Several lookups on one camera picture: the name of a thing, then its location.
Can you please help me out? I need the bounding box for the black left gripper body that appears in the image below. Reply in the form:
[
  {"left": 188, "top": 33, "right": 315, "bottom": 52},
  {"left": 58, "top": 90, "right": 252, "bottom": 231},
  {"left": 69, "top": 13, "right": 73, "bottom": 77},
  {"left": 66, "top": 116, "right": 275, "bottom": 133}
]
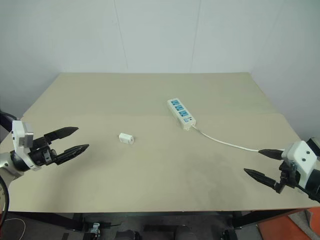
[{"left": 26, "top": 134, "right": 60, "bottom": 168}]

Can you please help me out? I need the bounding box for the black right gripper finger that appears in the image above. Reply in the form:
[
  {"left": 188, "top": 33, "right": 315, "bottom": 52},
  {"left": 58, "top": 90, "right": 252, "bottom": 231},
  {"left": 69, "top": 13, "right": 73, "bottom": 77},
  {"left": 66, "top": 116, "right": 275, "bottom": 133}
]
[
  {"left": 243, "top": 168, "right": 279, "bottom": 189},
  {"left": 258, "top": 148, "right": 286, "bottom": 161}
]

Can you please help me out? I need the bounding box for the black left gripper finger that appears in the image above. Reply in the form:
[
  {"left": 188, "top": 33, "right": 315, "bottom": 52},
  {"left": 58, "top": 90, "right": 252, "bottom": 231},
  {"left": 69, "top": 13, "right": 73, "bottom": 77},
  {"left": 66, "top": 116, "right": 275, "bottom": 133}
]
[
  {"left": 51, "top": 143, "right": 90, "bottom": 166},
  {"left": 43, "top": 126, "right": 80, "bottom": 145}
]

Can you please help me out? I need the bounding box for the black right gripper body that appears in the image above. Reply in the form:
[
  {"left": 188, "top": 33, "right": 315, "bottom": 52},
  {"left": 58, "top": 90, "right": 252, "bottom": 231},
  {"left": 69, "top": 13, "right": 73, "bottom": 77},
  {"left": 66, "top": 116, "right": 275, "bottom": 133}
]
[{"left": 273, "top": 160, "right": 301, "bottom": 195}]

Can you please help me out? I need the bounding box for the white plug adapter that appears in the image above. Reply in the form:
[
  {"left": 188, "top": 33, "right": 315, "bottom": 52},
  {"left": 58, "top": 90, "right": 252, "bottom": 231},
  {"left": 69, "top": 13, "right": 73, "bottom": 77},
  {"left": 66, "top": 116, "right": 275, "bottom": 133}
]
[{"left": 118, "top": 132, "right": 135, "bottom": 145}]

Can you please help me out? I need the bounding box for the white power strip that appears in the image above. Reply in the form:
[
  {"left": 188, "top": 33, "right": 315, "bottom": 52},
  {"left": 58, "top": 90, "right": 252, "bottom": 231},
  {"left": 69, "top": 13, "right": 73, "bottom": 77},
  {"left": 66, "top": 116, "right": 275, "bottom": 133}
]
[{"left": 166, "top": 98, "right": 197, "bottom": 131}]

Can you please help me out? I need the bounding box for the orange floor mat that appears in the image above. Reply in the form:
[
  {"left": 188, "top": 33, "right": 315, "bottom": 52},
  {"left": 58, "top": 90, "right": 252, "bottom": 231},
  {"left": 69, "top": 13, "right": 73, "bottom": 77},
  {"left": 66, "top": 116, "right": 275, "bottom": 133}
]
[{"left": 257, "top": 208, "right": 320, "bottom": 240}]

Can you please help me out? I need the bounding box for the small silver metal fitting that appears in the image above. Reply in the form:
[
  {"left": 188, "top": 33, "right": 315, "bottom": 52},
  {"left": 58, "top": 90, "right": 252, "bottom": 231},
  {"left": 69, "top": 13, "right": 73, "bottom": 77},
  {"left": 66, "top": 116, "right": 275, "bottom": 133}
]
[{"left": 90, "top": 222, "right": 101, "bottom": 236}]

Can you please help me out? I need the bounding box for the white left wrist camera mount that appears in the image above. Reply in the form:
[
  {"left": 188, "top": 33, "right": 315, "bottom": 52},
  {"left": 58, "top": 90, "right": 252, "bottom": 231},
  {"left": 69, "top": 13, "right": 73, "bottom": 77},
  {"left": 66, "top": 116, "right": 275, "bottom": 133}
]
[{"left": 11, "top": 120, "right": 43, "bottom": 172}]

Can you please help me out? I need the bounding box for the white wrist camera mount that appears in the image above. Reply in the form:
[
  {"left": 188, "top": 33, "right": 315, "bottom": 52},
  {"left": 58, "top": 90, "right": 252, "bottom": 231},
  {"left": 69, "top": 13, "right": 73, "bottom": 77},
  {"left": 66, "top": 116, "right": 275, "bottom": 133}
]
[
  {"left": 11, "top": 120, "right": 43, "bottom": 172},
  {"left": 280, "top": 140, "right": 319, "bottom": 189}
]

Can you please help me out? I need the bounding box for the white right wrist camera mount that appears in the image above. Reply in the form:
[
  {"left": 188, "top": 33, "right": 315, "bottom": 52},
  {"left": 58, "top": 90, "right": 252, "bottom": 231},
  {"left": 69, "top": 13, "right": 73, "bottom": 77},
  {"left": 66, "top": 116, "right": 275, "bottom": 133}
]
[{"left": 280, "top": 140, "right": 319, "bottom": 189}]

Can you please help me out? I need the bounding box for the white power cable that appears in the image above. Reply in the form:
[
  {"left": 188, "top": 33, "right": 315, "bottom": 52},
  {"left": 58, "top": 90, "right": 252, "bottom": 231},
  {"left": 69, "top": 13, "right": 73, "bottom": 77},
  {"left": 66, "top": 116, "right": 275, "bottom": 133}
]
[{"left": 191, "top": 124, "right": 262, "bottom": 153}]

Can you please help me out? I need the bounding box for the thin white floor cable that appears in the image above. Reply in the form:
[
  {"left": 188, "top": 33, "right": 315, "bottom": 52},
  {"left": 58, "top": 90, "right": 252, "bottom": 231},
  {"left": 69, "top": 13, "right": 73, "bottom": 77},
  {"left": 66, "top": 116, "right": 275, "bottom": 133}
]
[{"left": 0, "top": 211, "right": 27, "bottom": 240}]

